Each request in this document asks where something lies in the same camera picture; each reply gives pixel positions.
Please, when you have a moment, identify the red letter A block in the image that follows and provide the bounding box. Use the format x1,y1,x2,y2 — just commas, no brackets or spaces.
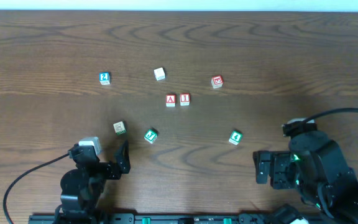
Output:
165,94,176,107

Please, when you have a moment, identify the blue number 2 block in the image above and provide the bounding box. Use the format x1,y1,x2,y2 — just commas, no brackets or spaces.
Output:
99,72,111,85

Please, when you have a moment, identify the red letter I block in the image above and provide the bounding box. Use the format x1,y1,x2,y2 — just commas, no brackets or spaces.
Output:
180,93,190,106

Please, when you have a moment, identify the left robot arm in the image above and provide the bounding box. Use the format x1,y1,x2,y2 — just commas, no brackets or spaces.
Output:
53,137,131,223

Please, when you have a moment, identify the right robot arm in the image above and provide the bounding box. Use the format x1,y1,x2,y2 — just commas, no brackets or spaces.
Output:
253,131,358,223

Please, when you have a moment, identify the green letter R butterfly block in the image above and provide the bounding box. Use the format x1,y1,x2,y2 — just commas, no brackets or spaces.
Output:
113,121,127,135

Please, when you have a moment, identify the green number 4 block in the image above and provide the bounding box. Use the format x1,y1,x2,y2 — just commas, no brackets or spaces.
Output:
229,131,242,145

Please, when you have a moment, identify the green letter J block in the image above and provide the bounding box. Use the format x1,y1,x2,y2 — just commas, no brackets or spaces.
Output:
144,129,158,144

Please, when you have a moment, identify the red letter E block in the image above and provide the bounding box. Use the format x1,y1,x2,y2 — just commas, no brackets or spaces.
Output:
211,75,224,88

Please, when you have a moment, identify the blue letter P block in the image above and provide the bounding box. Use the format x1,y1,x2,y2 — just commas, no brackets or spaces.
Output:
154,67,166,81

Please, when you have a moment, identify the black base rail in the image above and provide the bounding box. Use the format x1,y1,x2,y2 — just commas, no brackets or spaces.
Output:
28,212,323,224

